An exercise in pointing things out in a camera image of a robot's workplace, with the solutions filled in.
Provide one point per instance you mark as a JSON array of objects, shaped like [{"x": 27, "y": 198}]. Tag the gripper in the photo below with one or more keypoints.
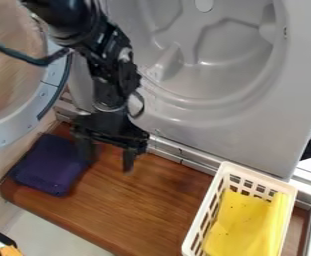
[{"x": 106, "y": 126}]

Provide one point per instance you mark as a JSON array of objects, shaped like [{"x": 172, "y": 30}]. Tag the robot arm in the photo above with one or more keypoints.
[{"x": 91, "y": 43}]

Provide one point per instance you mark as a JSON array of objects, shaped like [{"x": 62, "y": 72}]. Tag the purple cloth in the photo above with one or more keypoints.
[{"x": 48, "y": 165}]

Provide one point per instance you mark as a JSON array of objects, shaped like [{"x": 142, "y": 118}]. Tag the yellow cloth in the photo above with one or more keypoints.
[{"x": 246, "y": 226}]

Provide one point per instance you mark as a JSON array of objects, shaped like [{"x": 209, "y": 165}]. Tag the white basket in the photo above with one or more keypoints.
[{"x": 206, "y": 213}]

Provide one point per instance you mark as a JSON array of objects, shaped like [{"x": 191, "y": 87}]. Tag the washing machine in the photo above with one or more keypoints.
[{"x": 215, "y": 73}]

